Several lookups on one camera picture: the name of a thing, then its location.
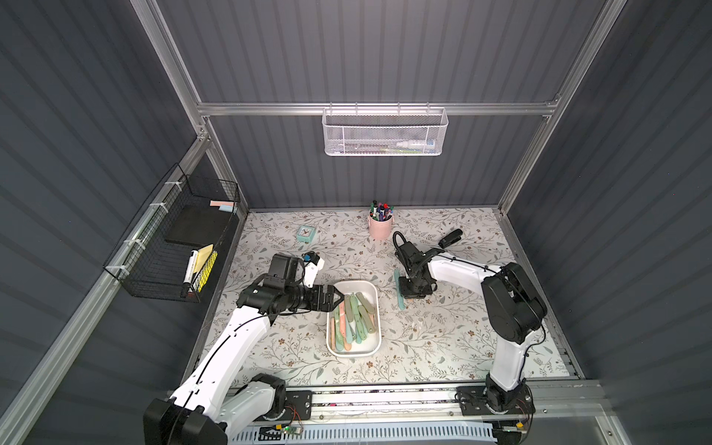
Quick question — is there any teal fruit knife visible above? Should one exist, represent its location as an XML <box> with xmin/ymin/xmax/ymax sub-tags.
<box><xmin>393</xmin><ymin>269</ymin><xmax>406</xmax><ymax>311</ymax></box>

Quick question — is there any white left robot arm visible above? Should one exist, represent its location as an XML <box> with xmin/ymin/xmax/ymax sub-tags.
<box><xmin>143</xmin><ymin>274</ymin><xmax>345</xmax><ymax>444</ymax></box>

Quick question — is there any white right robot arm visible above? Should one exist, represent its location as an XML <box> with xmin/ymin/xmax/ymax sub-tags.
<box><xmin>396</xmin><ymin>248</ymin><xmax>548</xmax><ymax>413</ymax></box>

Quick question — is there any white oval storage box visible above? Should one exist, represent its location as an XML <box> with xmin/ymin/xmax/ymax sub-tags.
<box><xmin>326</xmin><ymin>280</ymin><xmax>382</xmax><ymax>358</ymax></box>

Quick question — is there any black stapler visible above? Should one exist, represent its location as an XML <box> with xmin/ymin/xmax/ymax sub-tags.
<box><xmin>438</xmin><ymin>229</ymin><xmax>464</xmax><ymax>250</ymax></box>

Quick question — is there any pink pen cup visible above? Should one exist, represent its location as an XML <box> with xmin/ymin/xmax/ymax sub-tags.
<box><xmin>368</xmin><ymin>217</ymin><xmax>393</xmax><ymax>240</ymax></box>

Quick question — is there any yellow highlighter pack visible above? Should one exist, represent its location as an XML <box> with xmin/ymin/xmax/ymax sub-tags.
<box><xmin>193</xmin><ymin>248</ymin><xmax>218</xmax><ymax>294</ymax></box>

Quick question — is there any black notebook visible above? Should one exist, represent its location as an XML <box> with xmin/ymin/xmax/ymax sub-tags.
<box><xmin>164</xmin><ymin>206</ymin><xmax>233</xmax><ymax>248</ymax></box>

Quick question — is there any black wire wall basket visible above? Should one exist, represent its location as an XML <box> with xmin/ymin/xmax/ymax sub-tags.
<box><xmin>105</xmin><ymin>167</ymin><xmax>241</xmax><ymax>303</ymax></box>

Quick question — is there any white wire mesh basket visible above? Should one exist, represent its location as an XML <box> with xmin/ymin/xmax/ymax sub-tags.
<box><xmin>322</xmin><ymin>107</ymin><xmax>449</xmax><ymax>157</ymax></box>

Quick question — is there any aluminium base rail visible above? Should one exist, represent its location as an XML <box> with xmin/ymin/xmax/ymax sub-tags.
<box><xmin>302</xmin><ymin>379</ymin><xmax>614</xmax><ymax>425</ymax></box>

